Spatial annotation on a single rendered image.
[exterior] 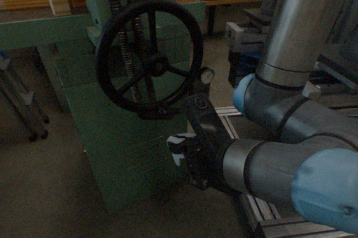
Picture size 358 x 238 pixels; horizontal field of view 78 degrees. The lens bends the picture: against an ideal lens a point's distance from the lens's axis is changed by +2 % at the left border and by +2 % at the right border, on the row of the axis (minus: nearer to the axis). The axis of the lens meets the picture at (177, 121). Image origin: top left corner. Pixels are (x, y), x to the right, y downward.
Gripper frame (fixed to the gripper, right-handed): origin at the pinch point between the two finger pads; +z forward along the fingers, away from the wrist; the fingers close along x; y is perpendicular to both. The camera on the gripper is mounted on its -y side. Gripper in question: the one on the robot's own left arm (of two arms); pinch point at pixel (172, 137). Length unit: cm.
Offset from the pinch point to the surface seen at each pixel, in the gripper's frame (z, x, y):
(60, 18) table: 19.4, -12.5, -33.8
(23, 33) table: 21.4, -21.3, -31.5
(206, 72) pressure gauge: 21.6, 30.9, -13.0
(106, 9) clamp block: 9.1, -4.1, -31.4
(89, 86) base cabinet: 29.3, -8.9, -16.9
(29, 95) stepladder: 134, -30, -27
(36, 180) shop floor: 104, -38, 23
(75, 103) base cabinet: 32.2, -14.0, -12.8
